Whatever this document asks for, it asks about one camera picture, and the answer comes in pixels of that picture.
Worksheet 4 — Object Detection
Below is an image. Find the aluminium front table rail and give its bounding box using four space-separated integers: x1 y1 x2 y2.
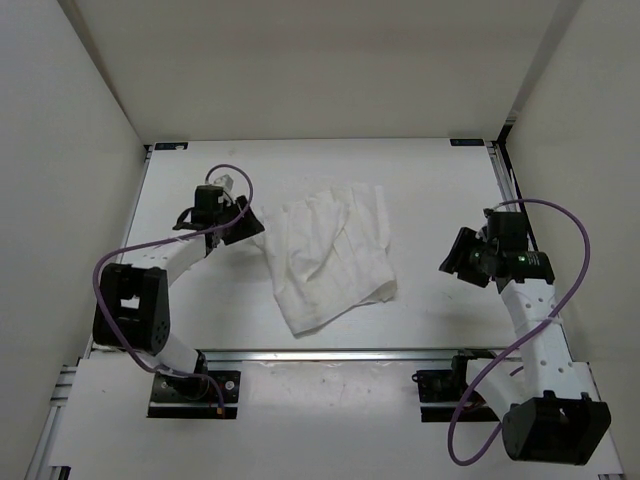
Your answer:
204 347 498 362

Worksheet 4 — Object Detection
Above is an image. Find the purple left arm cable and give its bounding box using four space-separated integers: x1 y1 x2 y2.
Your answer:
93 163 256 416

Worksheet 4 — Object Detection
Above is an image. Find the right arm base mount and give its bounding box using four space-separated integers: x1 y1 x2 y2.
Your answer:
411 350 498 423

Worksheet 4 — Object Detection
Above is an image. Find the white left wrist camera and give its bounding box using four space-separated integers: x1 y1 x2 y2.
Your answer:
213 174 234 192

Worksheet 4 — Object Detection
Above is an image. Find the white pleated skirt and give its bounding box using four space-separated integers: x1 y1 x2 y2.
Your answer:
255 183 398 337

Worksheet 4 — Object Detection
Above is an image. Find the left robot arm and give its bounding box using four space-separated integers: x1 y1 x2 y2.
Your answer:
92 175 264 400

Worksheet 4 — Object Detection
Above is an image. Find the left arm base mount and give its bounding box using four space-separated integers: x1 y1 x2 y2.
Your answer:
147 369 241 420

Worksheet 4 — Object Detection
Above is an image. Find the blue corner label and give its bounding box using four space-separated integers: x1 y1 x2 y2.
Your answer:
154 142 189 151
450 138 485 147

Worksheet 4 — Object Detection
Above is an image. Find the blue left corner label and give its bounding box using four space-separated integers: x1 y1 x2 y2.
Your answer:
154 142 189 151

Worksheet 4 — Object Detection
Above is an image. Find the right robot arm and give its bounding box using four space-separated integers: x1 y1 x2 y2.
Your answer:
440 209 611 466

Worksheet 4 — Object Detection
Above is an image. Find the blue right corner label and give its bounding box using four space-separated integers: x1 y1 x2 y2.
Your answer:
450 138 485 147

